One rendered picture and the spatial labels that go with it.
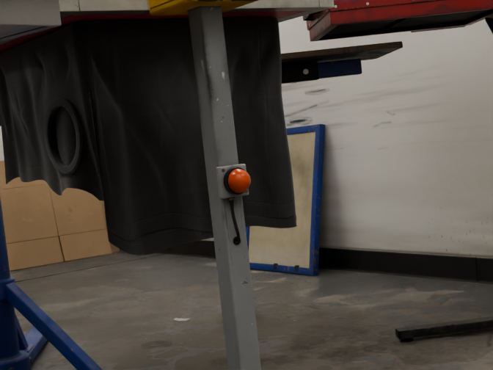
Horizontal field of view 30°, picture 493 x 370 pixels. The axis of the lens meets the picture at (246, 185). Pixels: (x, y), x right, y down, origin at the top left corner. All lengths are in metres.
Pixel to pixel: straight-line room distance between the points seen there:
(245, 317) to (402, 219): 2.84
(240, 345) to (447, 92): 2.66
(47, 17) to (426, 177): 2.99
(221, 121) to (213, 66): 0.09
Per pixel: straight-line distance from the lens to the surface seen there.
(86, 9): 1.58
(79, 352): 2.86
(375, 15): 2.79
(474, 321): 3.11
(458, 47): 3.95
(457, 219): 4.04
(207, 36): 1.45
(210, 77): 1.44
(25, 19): 1.30
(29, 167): 1.97
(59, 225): 6.50
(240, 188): 1.42
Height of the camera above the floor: 0.72
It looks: 3 degrees down
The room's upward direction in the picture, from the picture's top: 6 degrees counter-clockwise
